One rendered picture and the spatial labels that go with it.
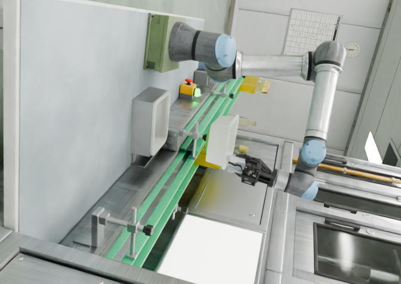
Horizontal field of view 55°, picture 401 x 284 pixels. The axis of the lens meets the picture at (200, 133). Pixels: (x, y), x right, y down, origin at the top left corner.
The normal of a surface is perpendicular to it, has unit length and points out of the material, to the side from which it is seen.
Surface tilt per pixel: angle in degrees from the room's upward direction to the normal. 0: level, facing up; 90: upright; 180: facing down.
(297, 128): 90
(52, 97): 0
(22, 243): 90
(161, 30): 90
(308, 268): 90
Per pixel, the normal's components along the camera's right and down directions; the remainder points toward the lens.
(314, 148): -0.15, -0.26
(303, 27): -0.25, 0.38
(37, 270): 0.11, -0.90
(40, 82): 0.96, 0.20
